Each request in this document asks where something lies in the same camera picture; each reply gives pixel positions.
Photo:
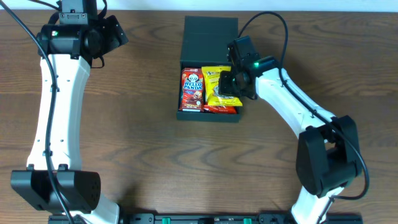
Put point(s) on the red Hello Panda box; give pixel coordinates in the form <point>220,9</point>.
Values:
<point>191,98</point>

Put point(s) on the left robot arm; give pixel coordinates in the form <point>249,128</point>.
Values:
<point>53,180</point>

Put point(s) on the red Hacks candy bag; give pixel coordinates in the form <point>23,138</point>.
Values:
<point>220,109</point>

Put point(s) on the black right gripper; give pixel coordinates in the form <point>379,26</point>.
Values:
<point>223,78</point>

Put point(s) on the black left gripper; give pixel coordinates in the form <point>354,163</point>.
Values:
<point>112,42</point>

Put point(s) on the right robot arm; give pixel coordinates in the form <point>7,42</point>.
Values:
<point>328,156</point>

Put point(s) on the yellow Hacks candy bag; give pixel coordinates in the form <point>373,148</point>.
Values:
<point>212,75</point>

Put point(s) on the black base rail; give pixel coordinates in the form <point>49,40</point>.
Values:
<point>263,218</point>

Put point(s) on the dark green box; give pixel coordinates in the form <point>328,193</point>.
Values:
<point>205,41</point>

